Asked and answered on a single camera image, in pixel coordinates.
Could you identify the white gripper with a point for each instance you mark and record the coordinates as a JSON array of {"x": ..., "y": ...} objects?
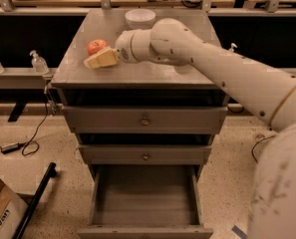
[{"x": 124, "y": 48}]

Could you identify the red apple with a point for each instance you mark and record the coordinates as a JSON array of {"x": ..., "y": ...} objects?
[{"x": 96, "y": 45}]

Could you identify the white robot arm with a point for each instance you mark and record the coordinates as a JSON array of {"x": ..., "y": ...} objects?
[{"x": 266, "y": 92}]

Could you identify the grey top drawer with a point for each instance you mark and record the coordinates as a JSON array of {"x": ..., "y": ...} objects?
[{"x": 145, "y": 120}]

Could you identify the grey wooden drawer cabinet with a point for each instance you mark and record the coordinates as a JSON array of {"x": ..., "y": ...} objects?
[{"x": 142, "y": 85}]

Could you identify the grey middle drawer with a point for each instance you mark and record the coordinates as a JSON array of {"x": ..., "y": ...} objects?
[{"x": 144, "y": 154}]

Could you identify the grey open bottom drawer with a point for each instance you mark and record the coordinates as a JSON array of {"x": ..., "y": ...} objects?
[{"x": 145, "y": 202}]

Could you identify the white ceramic bowl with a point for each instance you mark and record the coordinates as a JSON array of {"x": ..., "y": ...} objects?
[{"x": 140, "y": 18}]

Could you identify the clear sanitizer pump bottle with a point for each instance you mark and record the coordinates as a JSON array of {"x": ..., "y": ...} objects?
[{"x": 39, "y": 63}]

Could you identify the white sanitizer pump bottle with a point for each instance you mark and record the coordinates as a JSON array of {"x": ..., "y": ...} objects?
[{"x": 233, "y": 46}]

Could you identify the black bar on floor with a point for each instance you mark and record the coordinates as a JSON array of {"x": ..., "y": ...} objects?
[{"x": 50, "y": 173}]

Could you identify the cardboard box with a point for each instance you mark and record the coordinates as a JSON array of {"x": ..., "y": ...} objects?
[{"x": 12, "y": 209}]

